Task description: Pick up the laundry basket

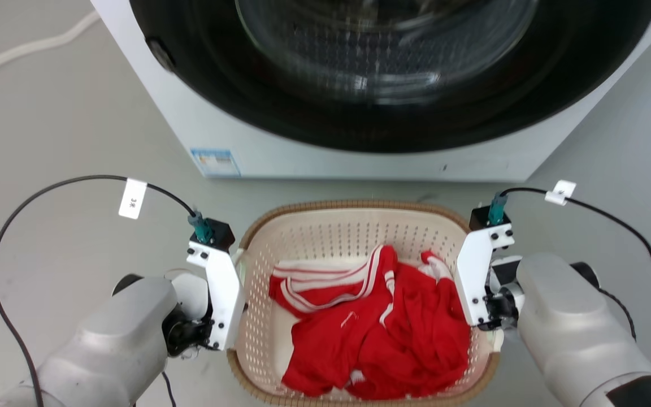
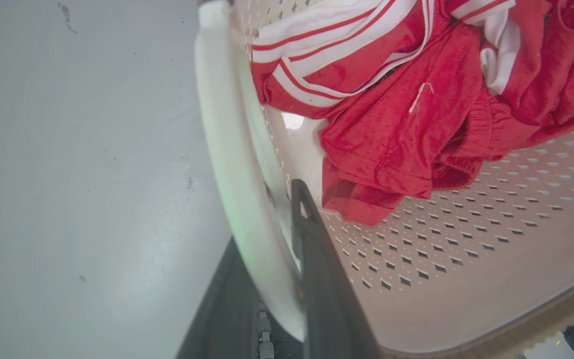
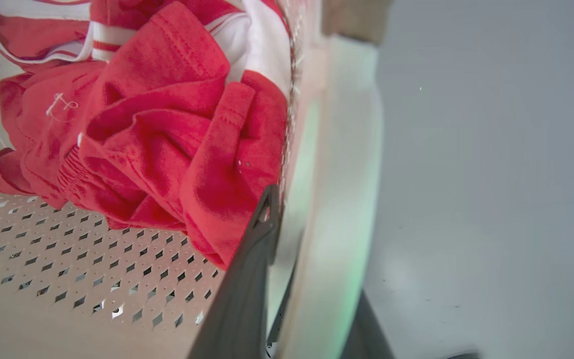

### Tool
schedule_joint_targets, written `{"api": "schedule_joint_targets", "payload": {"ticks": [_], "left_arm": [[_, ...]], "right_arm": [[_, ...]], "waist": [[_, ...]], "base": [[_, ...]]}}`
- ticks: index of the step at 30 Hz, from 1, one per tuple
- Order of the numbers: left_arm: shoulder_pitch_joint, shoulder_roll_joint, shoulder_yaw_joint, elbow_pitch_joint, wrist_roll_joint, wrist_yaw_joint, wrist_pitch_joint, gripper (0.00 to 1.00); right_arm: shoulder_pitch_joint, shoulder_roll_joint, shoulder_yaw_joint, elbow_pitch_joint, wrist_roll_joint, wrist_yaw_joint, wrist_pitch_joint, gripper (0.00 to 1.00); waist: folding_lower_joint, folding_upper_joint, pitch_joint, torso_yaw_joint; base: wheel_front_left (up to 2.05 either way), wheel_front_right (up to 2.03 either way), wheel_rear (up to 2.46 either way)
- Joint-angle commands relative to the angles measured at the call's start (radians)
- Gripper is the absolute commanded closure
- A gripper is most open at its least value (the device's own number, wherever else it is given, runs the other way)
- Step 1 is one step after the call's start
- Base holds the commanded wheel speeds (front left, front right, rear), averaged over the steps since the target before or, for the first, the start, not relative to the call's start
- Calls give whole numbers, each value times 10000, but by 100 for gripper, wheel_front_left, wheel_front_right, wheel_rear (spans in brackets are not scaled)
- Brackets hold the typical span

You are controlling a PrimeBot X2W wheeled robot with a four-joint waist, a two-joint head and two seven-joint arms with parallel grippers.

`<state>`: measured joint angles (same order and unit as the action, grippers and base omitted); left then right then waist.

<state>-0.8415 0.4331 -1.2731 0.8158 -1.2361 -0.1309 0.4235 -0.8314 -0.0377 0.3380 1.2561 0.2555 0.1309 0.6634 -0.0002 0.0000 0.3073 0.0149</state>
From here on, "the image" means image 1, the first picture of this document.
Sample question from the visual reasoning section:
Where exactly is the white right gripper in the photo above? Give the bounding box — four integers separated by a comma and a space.
454, 224, 523, 332

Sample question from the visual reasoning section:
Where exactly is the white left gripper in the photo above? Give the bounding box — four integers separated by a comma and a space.
166, 240, 246, 357

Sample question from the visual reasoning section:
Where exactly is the beige perforated laundry basket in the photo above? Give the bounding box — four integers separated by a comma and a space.
226, 199, 502, 407

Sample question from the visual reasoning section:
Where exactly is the red garment with white stripes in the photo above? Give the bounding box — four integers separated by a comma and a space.
268, 244, 471, 401

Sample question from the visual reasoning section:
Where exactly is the blue energy label sticker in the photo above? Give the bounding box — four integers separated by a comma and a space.
190, 148, 242, 179

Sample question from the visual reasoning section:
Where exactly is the white front-load washing machine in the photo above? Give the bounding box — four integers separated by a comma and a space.
89, 0, 651, 183

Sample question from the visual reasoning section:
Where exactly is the dark round washing machine door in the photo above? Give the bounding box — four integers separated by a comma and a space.
129, 0, 651, 154

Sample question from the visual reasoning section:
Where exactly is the white folded cable tag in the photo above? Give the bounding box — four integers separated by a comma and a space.
544, 180, 577, 206

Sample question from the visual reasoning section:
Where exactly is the white printed cable tag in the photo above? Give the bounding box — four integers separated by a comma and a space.
118, 178, 148, 220

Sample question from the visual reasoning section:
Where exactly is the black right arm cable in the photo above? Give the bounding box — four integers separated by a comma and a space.
500, 187, 651, 396

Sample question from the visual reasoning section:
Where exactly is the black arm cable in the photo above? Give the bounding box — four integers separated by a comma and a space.
0, 175, 202, 407
500, 187, 651, 396

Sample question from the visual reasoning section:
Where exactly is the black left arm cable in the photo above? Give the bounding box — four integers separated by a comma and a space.
0, 175, 202, 407

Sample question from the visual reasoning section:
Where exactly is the thick white floor cable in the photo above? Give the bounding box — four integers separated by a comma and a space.
0, 10, 101, 83

